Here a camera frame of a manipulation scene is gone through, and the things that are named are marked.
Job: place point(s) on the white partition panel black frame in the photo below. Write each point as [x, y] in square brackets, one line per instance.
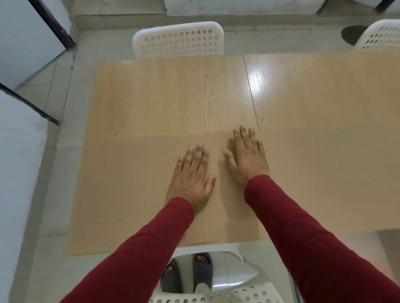
[28, 40]
[18, 193]

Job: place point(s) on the person's right little finger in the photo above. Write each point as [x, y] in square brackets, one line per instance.
[261, 148]

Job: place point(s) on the white perforated plastic chair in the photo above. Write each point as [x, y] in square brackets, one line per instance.
[379, 36]
[218, 274]
[178, 40]

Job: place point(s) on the person's left middle finger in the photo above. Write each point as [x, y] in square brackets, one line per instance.
[197, 157]

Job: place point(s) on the person's left forearm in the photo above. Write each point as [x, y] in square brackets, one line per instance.
[137, 259]

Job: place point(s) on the person's right hand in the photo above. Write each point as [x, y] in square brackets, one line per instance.
[250, 162]

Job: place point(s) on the person's right thumb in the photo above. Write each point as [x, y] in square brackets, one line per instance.
[230, 159]

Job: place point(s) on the person's right forearm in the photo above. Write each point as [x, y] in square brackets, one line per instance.
[309, 243]

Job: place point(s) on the person's left thumb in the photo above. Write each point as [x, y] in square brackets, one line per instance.
[210, 185]

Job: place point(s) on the person's left little finger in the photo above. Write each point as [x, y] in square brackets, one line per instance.
[178, 165]

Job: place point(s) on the person's right middle finger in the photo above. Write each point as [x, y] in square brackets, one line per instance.
[245, 136]

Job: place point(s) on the person's left hand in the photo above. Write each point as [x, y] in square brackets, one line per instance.
[190, 184]

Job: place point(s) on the grey slipper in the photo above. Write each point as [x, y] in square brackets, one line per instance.
[171, 279]
[202, 270]

